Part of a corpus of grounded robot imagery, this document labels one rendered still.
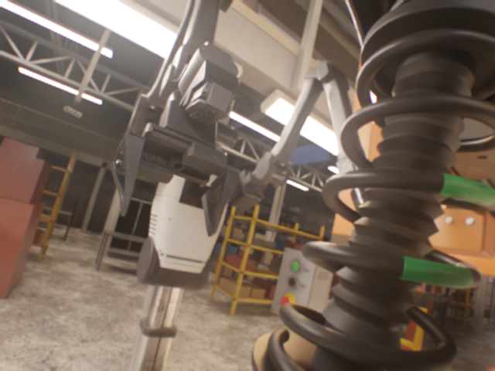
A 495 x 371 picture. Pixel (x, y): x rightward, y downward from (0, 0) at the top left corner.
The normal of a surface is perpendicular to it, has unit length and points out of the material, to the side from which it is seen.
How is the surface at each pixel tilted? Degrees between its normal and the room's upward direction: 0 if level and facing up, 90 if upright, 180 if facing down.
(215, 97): 96
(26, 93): 90
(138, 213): 90
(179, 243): 90
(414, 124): 129
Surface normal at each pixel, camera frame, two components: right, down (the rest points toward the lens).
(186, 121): 0.58, -0.50
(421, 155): 0.00, -0.75
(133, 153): 0.56, -0.17
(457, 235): -0.80, -0.29
